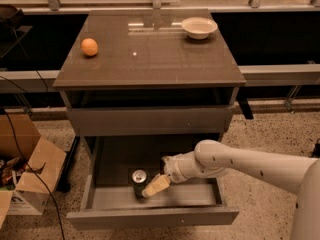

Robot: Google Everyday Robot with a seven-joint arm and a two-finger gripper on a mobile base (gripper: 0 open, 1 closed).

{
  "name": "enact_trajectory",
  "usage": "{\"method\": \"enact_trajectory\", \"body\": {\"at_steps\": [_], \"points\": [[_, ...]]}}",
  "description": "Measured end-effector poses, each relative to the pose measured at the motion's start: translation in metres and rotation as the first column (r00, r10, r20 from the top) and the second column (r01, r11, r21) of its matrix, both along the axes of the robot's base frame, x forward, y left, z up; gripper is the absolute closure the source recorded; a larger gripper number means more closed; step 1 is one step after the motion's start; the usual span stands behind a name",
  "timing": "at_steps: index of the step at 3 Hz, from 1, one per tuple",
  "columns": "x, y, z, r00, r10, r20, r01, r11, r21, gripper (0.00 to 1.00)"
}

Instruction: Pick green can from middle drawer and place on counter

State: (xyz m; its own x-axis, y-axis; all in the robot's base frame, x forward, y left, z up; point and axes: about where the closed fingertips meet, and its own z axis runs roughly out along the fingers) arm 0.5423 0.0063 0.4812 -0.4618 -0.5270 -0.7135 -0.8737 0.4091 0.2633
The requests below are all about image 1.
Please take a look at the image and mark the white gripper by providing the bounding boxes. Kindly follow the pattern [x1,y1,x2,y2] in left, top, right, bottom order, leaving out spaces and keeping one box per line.
[142,152,200,198]

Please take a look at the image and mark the closed grey top drawer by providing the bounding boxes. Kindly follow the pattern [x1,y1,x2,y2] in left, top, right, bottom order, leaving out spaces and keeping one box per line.
[67,107,233,136]

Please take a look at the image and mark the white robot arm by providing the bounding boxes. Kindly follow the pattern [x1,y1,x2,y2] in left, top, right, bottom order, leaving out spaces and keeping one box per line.
[142,140,320,240]

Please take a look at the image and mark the open grey middle drawer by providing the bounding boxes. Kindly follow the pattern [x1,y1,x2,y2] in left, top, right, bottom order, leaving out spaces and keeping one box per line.
[67,134,239,230]

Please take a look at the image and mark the cardboard box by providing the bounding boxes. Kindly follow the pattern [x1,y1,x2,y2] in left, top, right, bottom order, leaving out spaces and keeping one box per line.
[0,114,66,227]

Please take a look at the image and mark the grey drawer cabinet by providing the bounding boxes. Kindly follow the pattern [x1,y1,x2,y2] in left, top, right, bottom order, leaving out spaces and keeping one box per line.
[52,9,247,231]

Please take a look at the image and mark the green soda can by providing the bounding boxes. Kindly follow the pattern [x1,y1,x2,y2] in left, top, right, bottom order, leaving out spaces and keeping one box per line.
[131,169,149,198]

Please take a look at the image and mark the black device on shelf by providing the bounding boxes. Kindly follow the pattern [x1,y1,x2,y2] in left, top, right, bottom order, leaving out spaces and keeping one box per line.
[0,5,24,40]

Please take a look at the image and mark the snack bags in box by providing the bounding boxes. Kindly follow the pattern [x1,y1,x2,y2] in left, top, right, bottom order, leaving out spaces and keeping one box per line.
[0,157,27,190]

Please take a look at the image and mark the black adapter with cables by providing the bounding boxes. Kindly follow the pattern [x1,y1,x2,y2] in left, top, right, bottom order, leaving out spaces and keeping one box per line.
[312,143,320,158]

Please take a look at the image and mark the orange fruit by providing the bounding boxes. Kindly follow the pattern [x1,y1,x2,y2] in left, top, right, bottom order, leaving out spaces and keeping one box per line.
[81,38,98,56]

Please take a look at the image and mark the white bowl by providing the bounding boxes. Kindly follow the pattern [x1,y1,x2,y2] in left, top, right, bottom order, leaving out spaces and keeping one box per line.
[181,17,218,40]

